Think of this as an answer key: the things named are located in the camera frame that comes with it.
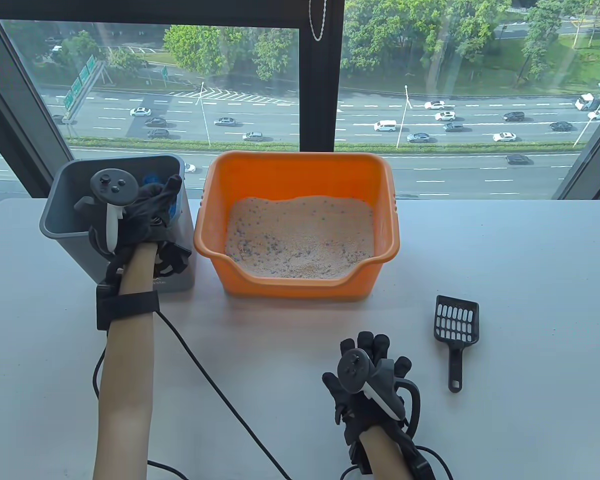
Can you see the person's left hand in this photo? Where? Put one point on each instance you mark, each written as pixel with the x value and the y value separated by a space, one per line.
pixel 140 220

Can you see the person's right hand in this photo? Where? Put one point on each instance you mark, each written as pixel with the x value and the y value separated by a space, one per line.
pixel 375 410

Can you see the black slotted litter scoop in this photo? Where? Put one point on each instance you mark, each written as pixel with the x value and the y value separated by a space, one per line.
pixel 455 320

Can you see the sandy cat litter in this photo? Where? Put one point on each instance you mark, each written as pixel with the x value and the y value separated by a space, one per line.
pixel 300 235

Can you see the person's left forearm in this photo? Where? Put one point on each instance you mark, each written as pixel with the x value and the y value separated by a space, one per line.
pixel 125 375

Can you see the orange plastic litter box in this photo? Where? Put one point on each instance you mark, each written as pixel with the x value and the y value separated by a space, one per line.
pixel 290 175

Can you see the black white left controller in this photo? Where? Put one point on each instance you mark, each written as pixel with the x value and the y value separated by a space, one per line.
pixel 112 187

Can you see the black white controller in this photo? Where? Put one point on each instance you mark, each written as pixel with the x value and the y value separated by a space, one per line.
pixel 112 187
pixel 355 370

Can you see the black white right controller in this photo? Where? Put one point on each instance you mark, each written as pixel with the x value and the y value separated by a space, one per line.
pixel 355 370

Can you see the gray plastic trash bin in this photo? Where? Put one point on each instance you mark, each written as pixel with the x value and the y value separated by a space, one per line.
pixel 75 200

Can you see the white street lamp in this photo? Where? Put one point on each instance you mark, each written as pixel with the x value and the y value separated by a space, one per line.
pixel 592 117
pixel 203 115
pixel 404 115

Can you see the green road sign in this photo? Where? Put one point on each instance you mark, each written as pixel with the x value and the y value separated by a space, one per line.
pixel 86 70

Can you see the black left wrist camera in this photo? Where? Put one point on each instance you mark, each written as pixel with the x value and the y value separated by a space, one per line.
pixel 172 257

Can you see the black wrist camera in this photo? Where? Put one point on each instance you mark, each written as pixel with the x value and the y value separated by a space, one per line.
pixel 172 257
pixel 420 465

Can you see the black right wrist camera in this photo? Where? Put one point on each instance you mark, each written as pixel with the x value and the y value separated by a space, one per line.
pixel 420 465

